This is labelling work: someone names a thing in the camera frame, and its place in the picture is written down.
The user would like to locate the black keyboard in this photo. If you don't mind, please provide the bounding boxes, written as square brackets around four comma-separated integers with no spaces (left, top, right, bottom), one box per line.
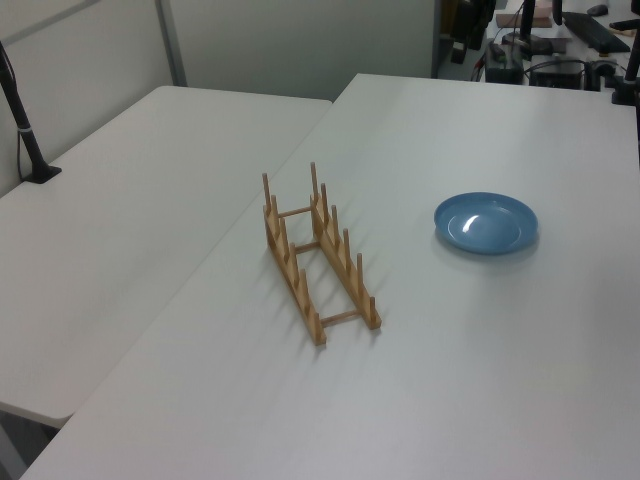
[561,10,633,53]

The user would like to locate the pink brown flat boxes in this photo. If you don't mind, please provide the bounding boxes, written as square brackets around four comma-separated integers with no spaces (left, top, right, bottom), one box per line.
[496,0,554,29]

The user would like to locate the grey partition post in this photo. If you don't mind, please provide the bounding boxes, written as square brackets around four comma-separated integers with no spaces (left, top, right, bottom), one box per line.
[154,0,189,88]

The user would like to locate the black stand with round base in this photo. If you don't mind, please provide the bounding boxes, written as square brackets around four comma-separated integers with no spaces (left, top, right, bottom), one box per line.
[501,0,555,57]

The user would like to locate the white side table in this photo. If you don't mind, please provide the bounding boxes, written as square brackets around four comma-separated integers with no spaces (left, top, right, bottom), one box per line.
[0,84,335,429]

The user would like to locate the dark power supply box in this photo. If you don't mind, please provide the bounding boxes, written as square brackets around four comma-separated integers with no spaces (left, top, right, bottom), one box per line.
[485,43,524,85]

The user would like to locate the black camera pole with clamp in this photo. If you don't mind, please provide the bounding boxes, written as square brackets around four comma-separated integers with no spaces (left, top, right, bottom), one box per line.
[0,41,64,187]
[610,28,640,106]

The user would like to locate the black equipment stack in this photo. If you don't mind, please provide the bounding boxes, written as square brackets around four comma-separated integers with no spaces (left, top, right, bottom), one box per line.
[448,0,497,65]

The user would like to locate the black electronics box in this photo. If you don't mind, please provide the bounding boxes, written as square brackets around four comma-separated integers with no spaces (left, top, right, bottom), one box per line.
[528,59,587,91]

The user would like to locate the wooden plate rack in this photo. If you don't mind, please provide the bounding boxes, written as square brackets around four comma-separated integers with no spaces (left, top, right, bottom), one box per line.
[261,160,383,347]

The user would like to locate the blue round plate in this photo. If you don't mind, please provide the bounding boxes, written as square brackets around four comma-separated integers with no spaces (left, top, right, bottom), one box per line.
[433,191,540,257]

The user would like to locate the thin black cable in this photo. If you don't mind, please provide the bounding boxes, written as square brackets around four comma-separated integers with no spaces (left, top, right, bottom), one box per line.
[13,132,26,182]

